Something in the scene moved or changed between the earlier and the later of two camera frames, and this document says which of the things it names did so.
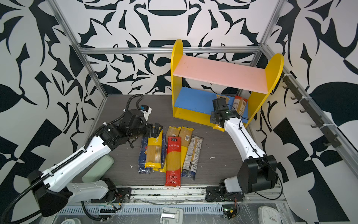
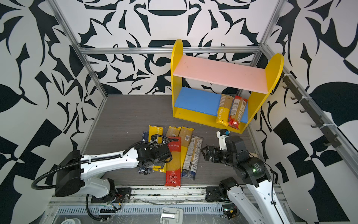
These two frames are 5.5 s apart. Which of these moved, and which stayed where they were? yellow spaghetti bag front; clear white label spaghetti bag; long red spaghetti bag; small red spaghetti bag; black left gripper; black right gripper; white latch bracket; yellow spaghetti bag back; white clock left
Moved: black left gripper; yellow spaghetti bag front; black right gripper
Stayed: long red spaghetti bag; clear white label spaghetti bag; white latch bracket; small red spaghetti bag; white clock left; yellow spaghetti bag back
